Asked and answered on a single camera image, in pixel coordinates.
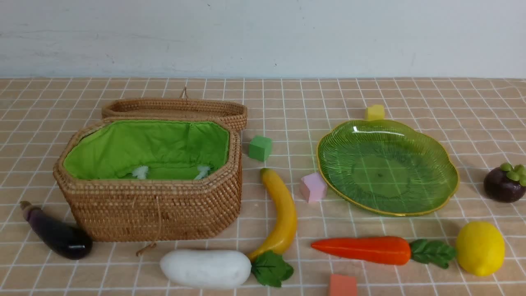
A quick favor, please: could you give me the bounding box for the dark purple mangosteen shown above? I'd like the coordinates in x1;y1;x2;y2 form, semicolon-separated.
483;162;526;204

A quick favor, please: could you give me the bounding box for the white radish with leaves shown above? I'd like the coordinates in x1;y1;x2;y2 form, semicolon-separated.
159;249;294;290

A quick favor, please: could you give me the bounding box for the pink foam cube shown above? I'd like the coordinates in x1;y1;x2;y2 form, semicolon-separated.
300;172;328;204

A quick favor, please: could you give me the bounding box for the yellow lemon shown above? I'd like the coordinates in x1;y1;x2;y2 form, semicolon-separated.
455;221;505;277

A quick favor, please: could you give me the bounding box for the orange carrot with leaves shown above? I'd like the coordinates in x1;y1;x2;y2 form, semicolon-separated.
311;236;456;268

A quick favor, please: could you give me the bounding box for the yellow banana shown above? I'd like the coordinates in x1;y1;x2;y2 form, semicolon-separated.
248;167;298;262

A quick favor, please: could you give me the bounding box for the green glass leaf plate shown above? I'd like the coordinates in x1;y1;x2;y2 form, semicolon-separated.
316;120;460;217

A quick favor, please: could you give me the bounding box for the green foam cube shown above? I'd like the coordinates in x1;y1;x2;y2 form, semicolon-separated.
248;136;273;162

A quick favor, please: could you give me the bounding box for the dark purple eggplant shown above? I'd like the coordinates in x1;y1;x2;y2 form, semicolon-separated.
19;201;93;260

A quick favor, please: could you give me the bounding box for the orange foam cube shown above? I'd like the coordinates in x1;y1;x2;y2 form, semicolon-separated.
328;274;358;296

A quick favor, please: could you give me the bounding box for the woven wicker basket green lining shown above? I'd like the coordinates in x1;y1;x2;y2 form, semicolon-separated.
53;117;242;242

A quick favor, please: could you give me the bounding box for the yellow foam cube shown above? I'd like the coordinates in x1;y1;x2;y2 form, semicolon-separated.
366;104;385;121

